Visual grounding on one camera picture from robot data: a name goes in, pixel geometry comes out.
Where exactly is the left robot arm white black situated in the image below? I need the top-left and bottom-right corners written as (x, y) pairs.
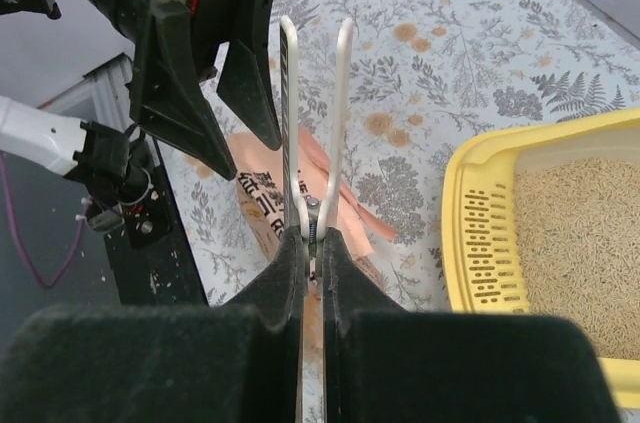
top-left (1, 0), bottom-right (281, 204)

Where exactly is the floral patterned table mat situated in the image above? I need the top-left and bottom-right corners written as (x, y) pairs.
top-left (273, 0), bottom-right (639, 311)

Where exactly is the pink cat litter bag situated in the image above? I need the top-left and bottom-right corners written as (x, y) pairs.
top-left (227, 125), bottom-right (399, 264)

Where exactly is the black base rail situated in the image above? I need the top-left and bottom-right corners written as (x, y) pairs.
top-left (104, 138), bottom-right (207, 305)

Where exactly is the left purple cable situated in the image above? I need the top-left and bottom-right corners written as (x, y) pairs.
top-left (0, 150), bottom-right (89, 290)

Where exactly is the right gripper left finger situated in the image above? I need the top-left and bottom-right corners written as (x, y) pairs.
top-left (1, 227), bottom-right (305, 422)

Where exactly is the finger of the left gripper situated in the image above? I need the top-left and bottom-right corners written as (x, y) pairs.
top-left (217, 39), bottom-right (281, 150)
top-left (129, 7), bottom-right (236, 180)

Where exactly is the gold brown bookmark strip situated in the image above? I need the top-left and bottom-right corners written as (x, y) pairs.
top-left (278, 15), bottom-right (356, 254)

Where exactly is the yellow plastic litter box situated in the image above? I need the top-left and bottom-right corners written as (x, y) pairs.
top-left (441, 109), bottom-right (639, 408)

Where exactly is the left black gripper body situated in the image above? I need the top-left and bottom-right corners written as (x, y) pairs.
top-left (112, 0), bottom-right (275, 124)

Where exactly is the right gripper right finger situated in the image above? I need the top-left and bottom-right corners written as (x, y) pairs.
top-left (322, 228), bottom-right (620, 422)

